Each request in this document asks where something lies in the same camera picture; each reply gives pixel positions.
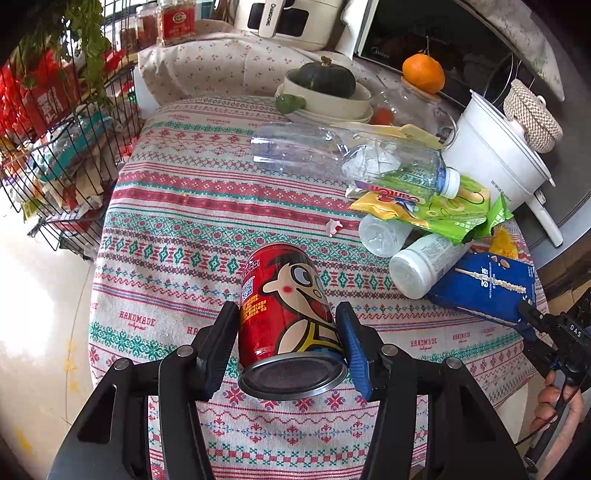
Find person's right hand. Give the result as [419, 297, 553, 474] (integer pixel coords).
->
[530, 383, 586, 457]

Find white kitchen appliance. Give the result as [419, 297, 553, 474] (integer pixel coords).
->
[233, 0, 347, 51]

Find orange fruit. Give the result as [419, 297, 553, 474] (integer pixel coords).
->
[403, 54, 445, 94]

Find woven rope lid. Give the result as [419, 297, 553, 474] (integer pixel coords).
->
[503, 78, 565, 154]

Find black wire rack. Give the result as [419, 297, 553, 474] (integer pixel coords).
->
[0, 0, 144, 261]

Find large clear plastic bottle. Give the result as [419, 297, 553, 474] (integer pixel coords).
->
[252, 122, 461, 199]

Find red cartoon drink can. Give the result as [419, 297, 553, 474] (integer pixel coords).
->
[238, 244, 349, 400]

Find red packets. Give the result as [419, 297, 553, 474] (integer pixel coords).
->
[0, 51, 84, 134]

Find leafy green plant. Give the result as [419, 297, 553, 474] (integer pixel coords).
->
[14, 0, 114, 107]

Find white jug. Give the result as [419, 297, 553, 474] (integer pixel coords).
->
[332, 0, 380, 63]

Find patterned woven tablecloth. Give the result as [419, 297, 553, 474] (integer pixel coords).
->
[88, 96, 550, 480]

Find small yellow packet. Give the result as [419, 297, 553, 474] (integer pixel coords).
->
[488, 227, 519, 260]

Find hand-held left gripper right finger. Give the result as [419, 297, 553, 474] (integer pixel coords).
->
[335, 302, 529, 480]

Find small clear cup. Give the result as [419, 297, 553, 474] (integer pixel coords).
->
[359, 215, 411, 257]

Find frosted white plastic bottle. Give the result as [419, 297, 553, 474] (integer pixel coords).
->
[389, 232, 467, 299]

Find cream ceramic bowl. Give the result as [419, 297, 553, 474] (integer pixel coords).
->
[276, 68, 374, 124]

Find black microwave oven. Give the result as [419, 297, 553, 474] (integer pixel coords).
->
[353, 0, 522, 107]

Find green squash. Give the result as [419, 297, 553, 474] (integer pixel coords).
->
[294, 56, 357, 99]

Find clear glass jar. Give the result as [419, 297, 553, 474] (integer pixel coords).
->
[369, 78, 458, 139]

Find white electric pot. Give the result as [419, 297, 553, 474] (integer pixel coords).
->
[443, 90, 565, 247]

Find small green vegetable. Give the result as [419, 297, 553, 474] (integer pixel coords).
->
[278, 93, 308, 115]

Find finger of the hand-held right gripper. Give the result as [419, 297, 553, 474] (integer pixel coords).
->
[517, 298, 561, 334]
[521, 329, 561, 377]

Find floral cloth cover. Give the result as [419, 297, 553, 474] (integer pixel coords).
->
[139, 21, 384, 107]
[466, 0, 566, 102]

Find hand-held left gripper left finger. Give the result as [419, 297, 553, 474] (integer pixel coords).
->
[46, 301, 241, 480]

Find red label jar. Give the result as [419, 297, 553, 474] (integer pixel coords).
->
[157, 0, 201, 47]

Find blue snack box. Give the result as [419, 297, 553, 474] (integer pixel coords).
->
[427, 251, 539, 342]

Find yellow-green snack wrapper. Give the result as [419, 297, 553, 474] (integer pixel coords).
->
[350, 176, 491, 245]

